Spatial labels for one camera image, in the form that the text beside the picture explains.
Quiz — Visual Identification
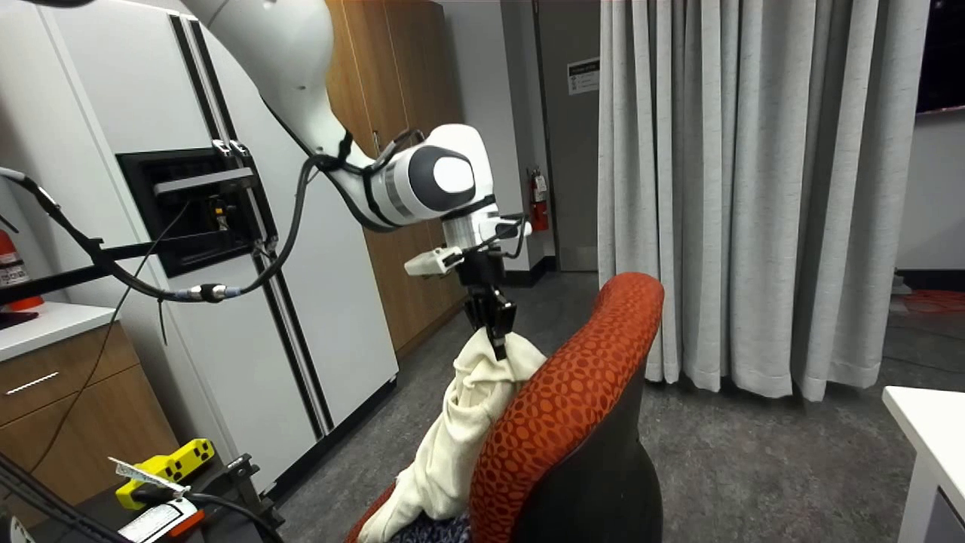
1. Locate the white door sign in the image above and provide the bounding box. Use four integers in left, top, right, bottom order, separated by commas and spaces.
563, 56, 603, 101

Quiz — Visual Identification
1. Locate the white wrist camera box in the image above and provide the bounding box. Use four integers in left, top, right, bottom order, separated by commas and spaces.
400, 243, 467, 281

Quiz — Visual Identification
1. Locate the blue patterned cloth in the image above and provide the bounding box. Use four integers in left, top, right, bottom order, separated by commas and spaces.
419, 513, 477, 543

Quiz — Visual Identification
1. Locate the orange mesh office chair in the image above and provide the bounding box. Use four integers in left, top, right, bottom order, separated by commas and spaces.
343, 268, 671, 543

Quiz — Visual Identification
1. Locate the black diagonal bar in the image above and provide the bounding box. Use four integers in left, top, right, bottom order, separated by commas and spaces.
0, 455, 116, 543

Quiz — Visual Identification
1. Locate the black stand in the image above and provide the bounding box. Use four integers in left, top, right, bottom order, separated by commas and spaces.
183, 453, 291, 543

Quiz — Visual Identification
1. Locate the red floor mat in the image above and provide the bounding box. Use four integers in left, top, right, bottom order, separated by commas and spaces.
887, 288, 965, 320

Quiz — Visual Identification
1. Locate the wooden drawer counter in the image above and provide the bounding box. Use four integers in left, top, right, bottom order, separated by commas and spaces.
0, 300, 183, 509

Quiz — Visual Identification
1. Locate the yellow black tool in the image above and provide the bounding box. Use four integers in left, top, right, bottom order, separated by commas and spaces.
111, 435, 220, 516

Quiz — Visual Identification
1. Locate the white handle tool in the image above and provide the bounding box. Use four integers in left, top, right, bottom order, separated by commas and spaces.
105, 455, 193, 497

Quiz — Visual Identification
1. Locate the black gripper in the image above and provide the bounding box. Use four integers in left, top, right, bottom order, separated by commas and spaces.
459, 249, 520, 363

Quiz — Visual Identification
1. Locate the white table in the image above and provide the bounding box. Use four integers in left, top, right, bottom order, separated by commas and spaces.
880, 382, 965, 543

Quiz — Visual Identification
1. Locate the white refrigerator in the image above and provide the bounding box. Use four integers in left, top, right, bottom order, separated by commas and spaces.
0, 0, 400, 494

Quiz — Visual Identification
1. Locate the white red device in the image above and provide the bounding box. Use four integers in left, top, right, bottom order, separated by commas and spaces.
111, 497, 208, 543

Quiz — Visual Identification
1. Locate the black wall monitor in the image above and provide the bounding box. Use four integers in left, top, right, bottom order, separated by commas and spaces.
914, 0, 965, 119

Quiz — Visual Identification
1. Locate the grey curtain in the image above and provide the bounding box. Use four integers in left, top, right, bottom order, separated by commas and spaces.
593, 0, 933, 405

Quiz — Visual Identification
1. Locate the thin black hanging cable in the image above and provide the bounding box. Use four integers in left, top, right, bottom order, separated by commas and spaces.
22, 195, 197, 483

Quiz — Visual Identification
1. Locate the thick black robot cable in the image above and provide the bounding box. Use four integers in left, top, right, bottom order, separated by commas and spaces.
0, 160, 323, 305

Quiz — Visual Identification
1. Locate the grey door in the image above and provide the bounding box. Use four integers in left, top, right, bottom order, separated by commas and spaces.
531, 0, 603, 279

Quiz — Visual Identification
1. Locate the white shirt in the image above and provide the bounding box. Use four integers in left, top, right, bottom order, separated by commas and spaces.
356, 326, 551, 543

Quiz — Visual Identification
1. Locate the red fire extinguisher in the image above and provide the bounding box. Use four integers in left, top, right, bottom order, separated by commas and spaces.
0, 218, 30, 296
528, 169, 556, 239

